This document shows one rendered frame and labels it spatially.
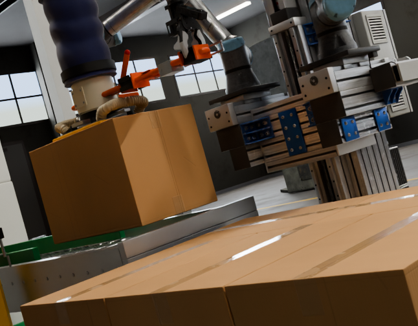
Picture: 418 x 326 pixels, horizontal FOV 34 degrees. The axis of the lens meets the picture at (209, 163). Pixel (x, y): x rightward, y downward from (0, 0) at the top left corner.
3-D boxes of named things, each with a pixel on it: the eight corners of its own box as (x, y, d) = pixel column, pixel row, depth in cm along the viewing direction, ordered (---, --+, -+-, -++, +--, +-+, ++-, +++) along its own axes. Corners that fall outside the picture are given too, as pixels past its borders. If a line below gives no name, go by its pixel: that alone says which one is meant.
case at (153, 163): (54, 244, 284) (28, 152, 285) (127, 220, 313) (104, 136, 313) (142, 226, 242) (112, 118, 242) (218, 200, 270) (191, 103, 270)
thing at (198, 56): (180, 66, 236) (176, 52, 236) (195, 64, 242) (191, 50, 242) (197, 59, 231) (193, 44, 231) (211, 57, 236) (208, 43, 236)
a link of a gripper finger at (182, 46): (177, 62, 237) (178, 37, 240) (188, 57, 233) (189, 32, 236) (170, 59, 235) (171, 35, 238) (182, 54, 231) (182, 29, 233)
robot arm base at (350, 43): (333, 60, 265) (327, 35, 265) (366, 48, 255) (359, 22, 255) (311, 63, 255) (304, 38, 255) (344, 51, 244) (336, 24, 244)
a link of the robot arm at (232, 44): (221, 72, 285) (213, 40, 285) (227, 74, 298) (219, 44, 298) (248, 63, 283) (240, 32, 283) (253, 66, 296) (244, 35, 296)
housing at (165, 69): (159, 77, 246) (156, 65, 246) (173, 75, 251) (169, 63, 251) (172, 72, 241) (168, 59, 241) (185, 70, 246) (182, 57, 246)
